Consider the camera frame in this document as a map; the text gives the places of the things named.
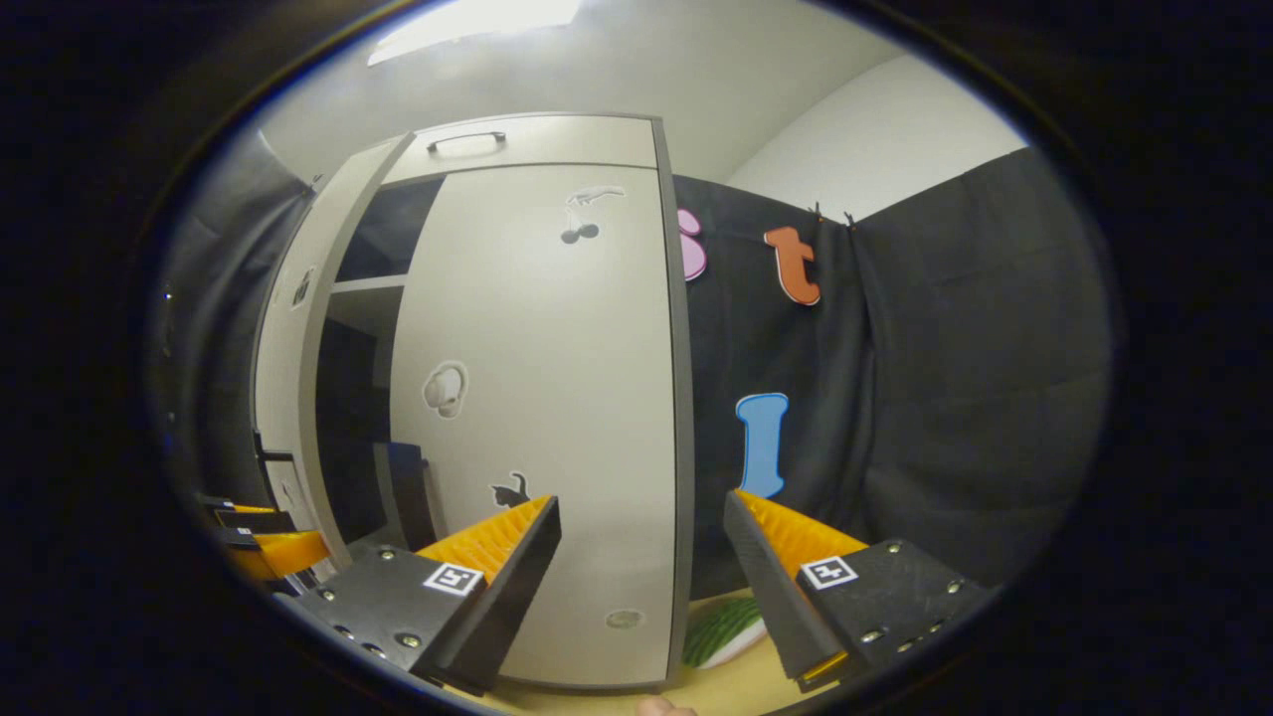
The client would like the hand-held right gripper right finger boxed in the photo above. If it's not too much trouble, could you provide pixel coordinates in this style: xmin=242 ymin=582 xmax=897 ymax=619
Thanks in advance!
xmin=723 ymin=489 xmax=988 ymax=695

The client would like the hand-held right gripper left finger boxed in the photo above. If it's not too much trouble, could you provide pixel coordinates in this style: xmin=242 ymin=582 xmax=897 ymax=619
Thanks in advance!
xmin=298 ymin=495 xmax=563 ymax=699

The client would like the grey and beige cabinet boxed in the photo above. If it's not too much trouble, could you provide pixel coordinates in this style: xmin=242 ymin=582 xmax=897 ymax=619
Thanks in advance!
xmin=254 ymin=112 xmax=695 ymax=693

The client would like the beige cabinet door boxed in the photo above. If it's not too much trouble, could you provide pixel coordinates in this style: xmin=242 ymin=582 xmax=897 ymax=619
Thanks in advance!
xmin=254 ymin=134 xmax=419 ymax=574
xmin=390 ymin=163 xmax=680 ymax=689

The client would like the beige cabinet drawer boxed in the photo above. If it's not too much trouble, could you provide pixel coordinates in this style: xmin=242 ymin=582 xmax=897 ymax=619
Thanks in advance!
xmin=382 ymin=113 xmax=660 ymax=187

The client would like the green striped white object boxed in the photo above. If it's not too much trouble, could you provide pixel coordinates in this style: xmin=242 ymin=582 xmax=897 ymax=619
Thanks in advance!
xmin=680 ymin=596 xmax=768 ymax=670

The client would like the black backdrop cloth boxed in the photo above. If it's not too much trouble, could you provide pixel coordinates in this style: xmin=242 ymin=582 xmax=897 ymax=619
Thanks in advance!
xmin=673 ymin=146 xmax=1115 ymax=604

